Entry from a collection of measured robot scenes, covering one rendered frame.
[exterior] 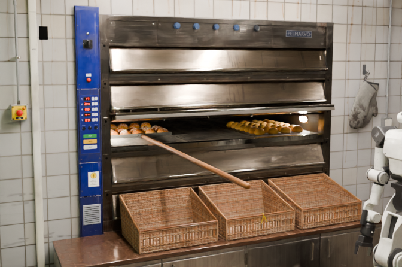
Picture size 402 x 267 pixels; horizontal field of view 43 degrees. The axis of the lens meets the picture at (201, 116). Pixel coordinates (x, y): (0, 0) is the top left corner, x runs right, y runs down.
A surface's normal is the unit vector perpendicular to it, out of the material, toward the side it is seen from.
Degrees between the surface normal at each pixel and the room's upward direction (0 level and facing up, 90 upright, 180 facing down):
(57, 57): 90
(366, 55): 90
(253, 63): 70
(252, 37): 90
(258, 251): 91
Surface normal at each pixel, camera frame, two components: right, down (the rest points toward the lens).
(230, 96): 0.36, -0.25
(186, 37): 0.39, 0.10
